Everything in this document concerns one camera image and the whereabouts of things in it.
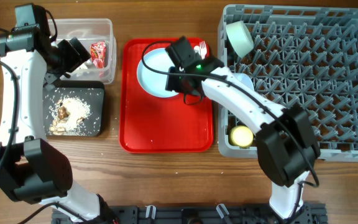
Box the large light blue plate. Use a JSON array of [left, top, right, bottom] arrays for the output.
[[137, 48, 178, 98]]

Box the red snack wrapper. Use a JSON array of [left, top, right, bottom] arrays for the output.
[[90, 41, 106, 68]]

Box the white plastic fork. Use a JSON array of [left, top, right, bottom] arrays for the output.
[[199, 41, 208, 59]]

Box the small light blue bowl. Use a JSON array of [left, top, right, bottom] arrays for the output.
[[234, 73, 254, 90]]

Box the green bowl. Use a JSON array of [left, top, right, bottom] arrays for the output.
[[226, 21, 254, 58]]

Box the yellow plastic cup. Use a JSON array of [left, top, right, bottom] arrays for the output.
[[229, 126, 254, 147]]

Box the white plastic spoon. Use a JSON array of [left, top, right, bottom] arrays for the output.
[[194, 45, 201, 54]]

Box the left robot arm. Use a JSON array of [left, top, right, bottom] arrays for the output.
[[0, 3, 119, 223]]

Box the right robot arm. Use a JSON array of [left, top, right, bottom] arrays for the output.
[[165, 37, 321, 221]]

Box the clear plastic waste bin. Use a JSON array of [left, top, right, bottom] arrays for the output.
[[48, 19, 116, 84]]

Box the grey dishwasher rack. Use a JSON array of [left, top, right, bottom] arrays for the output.
[[218, 4, 358, 162]]

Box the black plastic tray bin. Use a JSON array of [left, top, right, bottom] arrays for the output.
[[42, 80, 106, 138]]

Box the red serving tray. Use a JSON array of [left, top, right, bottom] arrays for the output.
[[119, 39, 214, 154]]

